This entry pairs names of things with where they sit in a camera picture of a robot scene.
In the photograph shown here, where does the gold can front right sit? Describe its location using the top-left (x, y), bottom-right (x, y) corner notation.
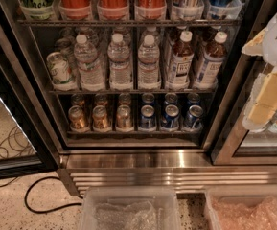
top-left (116, 105), bottom-right (133, 131)

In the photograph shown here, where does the open fridge glass door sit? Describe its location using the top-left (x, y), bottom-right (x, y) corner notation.
top-left (0, 22), bottom-right (58, 179)

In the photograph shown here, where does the green white can middle shelf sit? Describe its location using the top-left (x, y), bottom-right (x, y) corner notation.
top-left (46, 52), bottom-right (78, 91)

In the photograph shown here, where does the tea bottle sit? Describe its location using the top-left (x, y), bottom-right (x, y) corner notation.
top-left (193, 31), bottom-right (227, 89)
top-left (167, 31), bottom-right (194, 88)

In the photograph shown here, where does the black power cable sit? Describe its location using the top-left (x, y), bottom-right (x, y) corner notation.
top-left (24, 175), bottom-right (83, 215)

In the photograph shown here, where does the red cola can left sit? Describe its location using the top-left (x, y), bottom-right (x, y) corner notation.
top-left (58, 0), bottom-right (92, 20)

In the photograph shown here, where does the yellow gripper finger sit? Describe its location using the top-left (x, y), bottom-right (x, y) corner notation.
top-left (242, 68), bottom-right (277, 131)
top-left (242, 28), bottom-right (266, 57)

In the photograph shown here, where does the gold can front left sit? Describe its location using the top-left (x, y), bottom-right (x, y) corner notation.
top-left (68, 105), bottom-right (89, 132)

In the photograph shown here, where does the clear bin with pink wrap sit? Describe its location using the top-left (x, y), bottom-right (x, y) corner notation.
top-left (204, 185), bottom-right (277, 230)

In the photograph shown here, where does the blue can front right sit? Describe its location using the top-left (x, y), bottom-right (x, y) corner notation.
top-left (182, 104), bottom-right (203, 132)

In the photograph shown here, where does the rear water bottle right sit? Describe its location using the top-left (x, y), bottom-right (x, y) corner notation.
top-left (141, 26), bottom-right (161, 45)

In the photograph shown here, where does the tea bottle right front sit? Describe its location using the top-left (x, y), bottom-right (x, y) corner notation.
top-left (193, 31), bottom-right (227, 89)

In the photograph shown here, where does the clear bin with bubble wrap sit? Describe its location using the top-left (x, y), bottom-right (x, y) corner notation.
top-left (78, 186), bottom-right (180, 230)

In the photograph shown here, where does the red cola can middle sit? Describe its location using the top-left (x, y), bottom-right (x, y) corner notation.
top-left (98, 0), bottom-right (128, 20)

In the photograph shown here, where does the gold can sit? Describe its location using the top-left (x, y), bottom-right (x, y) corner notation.
top-left (116, 105), bottom-right (133, 131)
top-left (92, 105), bottom-right (111, 132)
top-left (68, 105), bottom-right (89, 132)

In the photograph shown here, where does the tea bottle left front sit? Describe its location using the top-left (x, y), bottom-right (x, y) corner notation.
top-left (167, 31), bottom-right (194, 88)

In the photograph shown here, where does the blue can front middle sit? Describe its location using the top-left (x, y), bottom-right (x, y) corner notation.
top-left (160, 104), bottom-right (179, 129)

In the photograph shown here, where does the red cola can right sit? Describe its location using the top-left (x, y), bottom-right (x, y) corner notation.
top-left (136, 0), bottom-right (166, 20)

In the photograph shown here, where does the red cola can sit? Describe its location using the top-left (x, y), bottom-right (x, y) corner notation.
top-left (58, 0), bottom-right (92, 20)
top-left (98, 0), bottom-right (128, 20)
top-left (136, 0), bottom-right (166, 20)

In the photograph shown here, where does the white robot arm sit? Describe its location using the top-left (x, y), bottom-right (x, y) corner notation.
top-left (242, 12), bottom-right (277, 131)

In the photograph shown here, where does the gold can front middle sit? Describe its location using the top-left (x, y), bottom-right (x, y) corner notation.
top-left (92, 105), bottom-right (111, 132)

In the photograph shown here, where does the stainless steel fridge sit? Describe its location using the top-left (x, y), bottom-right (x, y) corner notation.
top-left (0, 0), bottom-right (277, 196)

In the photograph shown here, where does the clear water bottle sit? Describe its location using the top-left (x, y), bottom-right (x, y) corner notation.
top-left (74, 34), bottom-right (105, 91)
top-left (137, 34), bottom-right (160, 89)
top-left (107, 34), bottom-right (133, 90)

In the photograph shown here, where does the blue silver can top left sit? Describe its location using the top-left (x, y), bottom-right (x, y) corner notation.
top-left (172, 0), bottom-right (204, 21)

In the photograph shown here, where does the blue can front left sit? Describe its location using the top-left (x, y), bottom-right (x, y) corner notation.
top-left (139, 104), bottom-right (156, 131)

